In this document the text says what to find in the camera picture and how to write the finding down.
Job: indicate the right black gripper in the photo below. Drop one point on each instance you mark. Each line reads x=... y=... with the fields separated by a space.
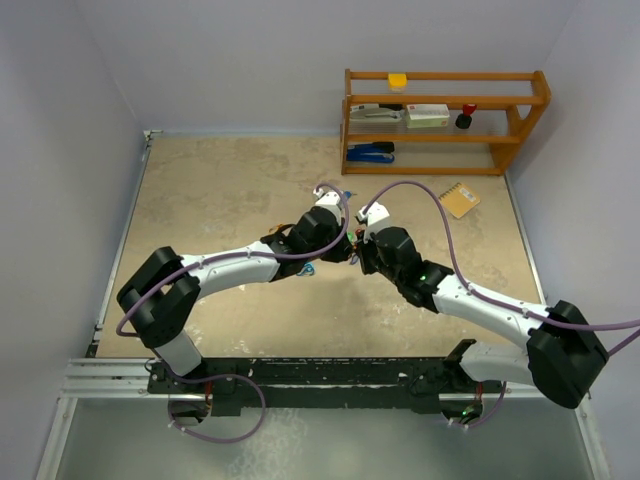
x=363 y=249

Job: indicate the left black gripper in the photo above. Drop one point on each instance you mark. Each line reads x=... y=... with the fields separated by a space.
x=341 y=252

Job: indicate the orange S carabiner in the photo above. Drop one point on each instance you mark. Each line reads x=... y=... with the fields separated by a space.
x=276 y=229

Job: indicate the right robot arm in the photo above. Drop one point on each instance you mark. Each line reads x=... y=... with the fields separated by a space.
x=551 y=348

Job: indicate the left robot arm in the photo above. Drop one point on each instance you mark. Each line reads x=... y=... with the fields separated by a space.
x=158 y=299

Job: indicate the dark blue S carabiner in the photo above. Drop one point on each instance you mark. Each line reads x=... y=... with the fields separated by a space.
x=307 y=270

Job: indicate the blue stapler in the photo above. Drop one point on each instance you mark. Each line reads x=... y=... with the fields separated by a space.
x=374 y=152

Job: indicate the yellow spiral notebook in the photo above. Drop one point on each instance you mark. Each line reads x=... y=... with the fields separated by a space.
x=459 y=200

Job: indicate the grey stapler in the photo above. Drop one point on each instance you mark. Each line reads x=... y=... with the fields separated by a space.
x=376 y=113

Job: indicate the white red box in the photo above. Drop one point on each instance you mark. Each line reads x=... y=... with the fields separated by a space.
x=426 y=115

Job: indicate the red black stamp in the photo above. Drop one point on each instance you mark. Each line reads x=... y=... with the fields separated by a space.
x=464 y=119

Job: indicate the yellow block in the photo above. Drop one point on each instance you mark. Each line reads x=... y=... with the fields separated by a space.
x=397 y=82

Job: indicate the wooden shelf rack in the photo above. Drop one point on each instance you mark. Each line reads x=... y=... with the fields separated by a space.
x=509 y=106

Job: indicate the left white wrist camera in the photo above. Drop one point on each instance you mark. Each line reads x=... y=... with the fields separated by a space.
x=330 y=199

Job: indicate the black base frame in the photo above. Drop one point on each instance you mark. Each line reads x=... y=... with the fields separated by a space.
x=430 y=385

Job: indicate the aluminium rail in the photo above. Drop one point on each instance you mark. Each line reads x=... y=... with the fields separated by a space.
x=129 y=378

